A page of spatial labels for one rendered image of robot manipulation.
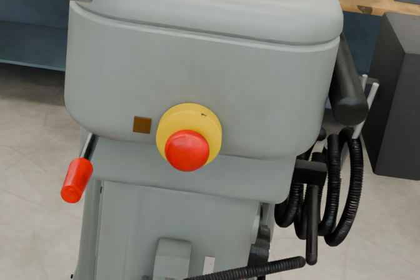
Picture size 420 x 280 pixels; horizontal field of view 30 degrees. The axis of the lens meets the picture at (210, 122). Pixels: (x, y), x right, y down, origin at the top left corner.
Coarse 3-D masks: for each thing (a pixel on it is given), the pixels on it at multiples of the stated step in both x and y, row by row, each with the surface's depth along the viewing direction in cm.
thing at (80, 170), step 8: (88, 136) 81; (96, 136) 82; (88, 144) 80; (96, 144) 81; (88, 152) 78; (72, 160) 76; (80, 160) 75; (88, 160) 77; (72, 168) 74; (80, 168) 74; (88, 168) 75; (72, 176) 73; (80, 176) 73; (88, 176) 75; (64, 184) 72; (72, 184) 72; (80, 184) 72; (64, 192) 72; (72, 192) 72; (80, 192) 72; (64, 200) 72; (72, 200) 72
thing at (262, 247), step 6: (264, 228) 110; (264, 234) 109; (270, 234) 109; (258, 240) 108; (264, 240) 108; (252, 246) 108; (258, 246) 108; (264, 246) 108; (270, 246) 110; (252, 252) 108; (258, 252) 108; (264, 252) 108; (252, 258) 108; (258, 258) 108; (264, 258) 108; (252, 264) 108; (258, 276) 108; (264, 276) 108
